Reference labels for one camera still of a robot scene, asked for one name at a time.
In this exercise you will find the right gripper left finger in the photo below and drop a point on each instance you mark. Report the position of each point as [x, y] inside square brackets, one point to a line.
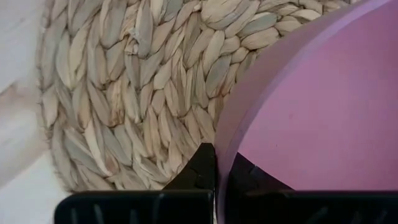
[140, 208]

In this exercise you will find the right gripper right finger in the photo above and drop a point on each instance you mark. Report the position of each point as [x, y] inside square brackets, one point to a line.
[311, 208]

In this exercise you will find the pink bowl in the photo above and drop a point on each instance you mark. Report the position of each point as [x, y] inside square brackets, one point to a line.
[326, 109]

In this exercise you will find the round woven placemat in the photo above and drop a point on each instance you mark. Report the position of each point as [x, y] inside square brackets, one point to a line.
[140, 93]

